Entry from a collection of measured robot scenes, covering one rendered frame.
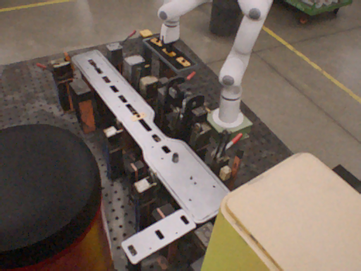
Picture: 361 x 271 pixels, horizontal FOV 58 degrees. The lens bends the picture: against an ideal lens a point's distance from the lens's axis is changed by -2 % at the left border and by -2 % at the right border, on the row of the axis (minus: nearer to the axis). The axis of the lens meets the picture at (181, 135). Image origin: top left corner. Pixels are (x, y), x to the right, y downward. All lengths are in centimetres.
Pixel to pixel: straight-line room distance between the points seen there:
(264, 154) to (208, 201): 75
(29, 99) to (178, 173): 131
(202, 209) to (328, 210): 118
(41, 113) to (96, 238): 216
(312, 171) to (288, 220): 5
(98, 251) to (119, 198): 163
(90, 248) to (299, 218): 14
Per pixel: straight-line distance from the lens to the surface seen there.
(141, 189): 140
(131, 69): 196
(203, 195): 146
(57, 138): 16
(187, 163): 156
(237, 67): 180
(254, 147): 212
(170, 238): 134
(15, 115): 236
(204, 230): 130
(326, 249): 24
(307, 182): 26
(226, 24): 457
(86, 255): 17
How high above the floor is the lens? 219
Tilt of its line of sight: 45 degrees down
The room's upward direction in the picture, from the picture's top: 7 degrees clockwise
